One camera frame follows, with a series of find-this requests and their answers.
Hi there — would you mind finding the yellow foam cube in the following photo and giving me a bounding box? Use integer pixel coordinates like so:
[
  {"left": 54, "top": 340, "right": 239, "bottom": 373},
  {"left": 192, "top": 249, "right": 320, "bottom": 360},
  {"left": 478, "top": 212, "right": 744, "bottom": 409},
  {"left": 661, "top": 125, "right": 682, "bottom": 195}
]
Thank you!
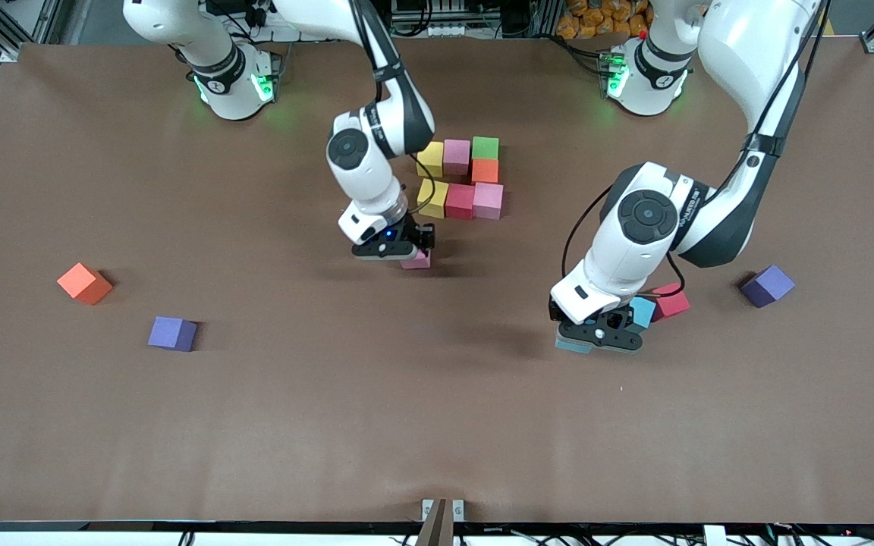
[
  {"left": 417, "top": 179, "right": 449, "bottom": 219},
  {"left": 417, "top": 142, "right": 445, "bottom": 178}
]

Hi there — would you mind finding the pinkish red foam cube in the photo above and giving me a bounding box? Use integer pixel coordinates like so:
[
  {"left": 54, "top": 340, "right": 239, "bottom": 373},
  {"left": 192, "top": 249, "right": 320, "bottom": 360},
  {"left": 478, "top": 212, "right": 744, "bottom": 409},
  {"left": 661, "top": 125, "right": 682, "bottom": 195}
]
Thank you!
[
  {"left": 649, "top": 282, "right": 691, "bottom": 322},
  {"left": 445, "top": 184, "right": 476, "bottom": 221}
]

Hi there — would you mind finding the mauve pink foam cube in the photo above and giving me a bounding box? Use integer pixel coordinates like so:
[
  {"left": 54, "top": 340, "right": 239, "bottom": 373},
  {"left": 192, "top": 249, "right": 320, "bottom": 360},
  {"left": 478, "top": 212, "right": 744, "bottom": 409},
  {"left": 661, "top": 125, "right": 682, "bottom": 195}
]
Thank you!
[{"left": 443, "top": 139, "right": 473, "bottom": 176}]

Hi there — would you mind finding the violet foam cube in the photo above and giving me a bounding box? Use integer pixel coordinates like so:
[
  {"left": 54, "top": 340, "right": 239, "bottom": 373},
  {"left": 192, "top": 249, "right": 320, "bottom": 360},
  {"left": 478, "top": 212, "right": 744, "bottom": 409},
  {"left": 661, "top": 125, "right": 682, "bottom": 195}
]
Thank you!
[
  {"left": 148, "top": 316, "right": 199, "bottom": 353},
  {"left": 740, "top": 265, "right": 796, "bottom": 309}
]

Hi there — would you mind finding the white power strip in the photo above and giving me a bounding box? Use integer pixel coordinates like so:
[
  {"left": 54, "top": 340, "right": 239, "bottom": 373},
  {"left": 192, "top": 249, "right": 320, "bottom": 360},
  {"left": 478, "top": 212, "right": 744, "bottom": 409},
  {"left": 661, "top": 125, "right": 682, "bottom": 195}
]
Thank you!
[{"left": 251, "top": 2, "right": 300, "bottom": 27}]

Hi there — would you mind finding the brown bar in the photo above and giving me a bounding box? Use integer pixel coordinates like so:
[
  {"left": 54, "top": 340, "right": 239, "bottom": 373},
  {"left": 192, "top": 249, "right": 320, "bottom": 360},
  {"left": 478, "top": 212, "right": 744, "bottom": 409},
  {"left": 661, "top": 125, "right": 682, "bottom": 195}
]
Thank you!
[{"left": 416, "top": 498, "right": 455, "bottom": 546}]

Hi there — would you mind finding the orange mesh bag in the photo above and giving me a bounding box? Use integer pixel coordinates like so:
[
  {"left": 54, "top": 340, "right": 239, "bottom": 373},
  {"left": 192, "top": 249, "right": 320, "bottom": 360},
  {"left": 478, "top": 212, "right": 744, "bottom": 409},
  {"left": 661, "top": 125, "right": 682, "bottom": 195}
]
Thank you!
[{"left": 558, "top": 0, "right": 654, "bottom": 39}]

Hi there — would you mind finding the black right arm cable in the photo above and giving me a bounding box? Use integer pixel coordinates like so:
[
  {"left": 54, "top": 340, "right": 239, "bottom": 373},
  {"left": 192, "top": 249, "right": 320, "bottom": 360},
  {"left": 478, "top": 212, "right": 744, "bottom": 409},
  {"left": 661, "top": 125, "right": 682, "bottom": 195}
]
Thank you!
[{"left": 407, "top": 152, "right": 438, "bottom": 219}]

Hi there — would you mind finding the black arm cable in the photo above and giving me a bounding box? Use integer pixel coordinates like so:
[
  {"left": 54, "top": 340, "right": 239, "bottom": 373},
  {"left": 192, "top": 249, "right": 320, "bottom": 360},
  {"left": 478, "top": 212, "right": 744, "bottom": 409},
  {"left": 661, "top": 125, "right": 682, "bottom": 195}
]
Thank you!
[
  {"left": 407, "top": 152, "right": 438, "bottom": 219},
  {"left": 562, "top": 186, "right": 687, "bottom": 298}
]

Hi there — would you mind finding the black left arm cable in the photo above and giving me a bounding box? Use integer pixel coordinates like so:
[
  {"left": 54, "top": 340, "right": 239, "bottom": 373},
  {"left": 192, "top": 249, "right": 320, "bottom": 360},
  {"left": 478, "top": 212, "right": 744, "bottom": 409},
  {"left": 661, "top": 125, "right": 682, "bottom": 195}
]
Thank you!
[{"left": 562, "top": 186, "right": 687, "bottom": 298}]

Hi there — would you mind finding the grey metal bracket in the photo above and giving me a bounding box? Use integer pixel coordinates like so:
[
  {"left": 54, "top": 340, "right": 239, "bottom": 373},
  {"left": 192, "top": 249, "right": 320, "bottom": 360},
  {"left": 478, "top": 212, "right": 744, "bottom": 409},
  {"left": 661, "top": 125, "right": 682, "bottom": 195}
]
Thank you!
[{"left": 422, "top": 498, "right": 465, "bottom": 522}]

